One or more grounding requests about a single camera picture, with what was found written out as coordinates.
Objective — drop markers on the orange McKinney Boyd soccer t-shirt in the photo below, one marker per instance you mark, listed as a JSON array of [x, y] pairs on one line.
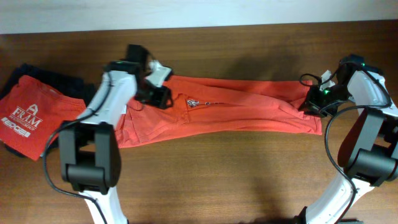
[[209, 105]]

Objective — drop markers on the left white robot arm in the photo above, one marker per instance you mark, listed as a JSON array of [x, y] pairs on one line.
[[89, 153]]

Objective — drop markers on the folded red Fram t-shirt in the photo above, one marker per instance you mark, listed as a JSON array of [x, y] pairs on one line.
[[31, 112]]

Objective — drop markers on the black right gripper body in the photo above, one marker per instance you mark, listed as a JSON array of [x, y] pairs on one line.
[[324, 102]]

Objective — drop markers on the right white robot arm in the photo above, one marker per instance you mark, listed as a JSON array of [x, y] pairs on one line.
[[367, 156]]

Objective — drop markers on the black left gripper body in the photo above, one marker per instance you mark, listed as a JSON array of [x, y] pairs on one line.
[[152, 95]]

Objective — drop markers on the folded dark navy garment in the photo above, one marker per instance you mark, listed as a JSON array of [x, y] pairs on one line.
[[68, 86]]

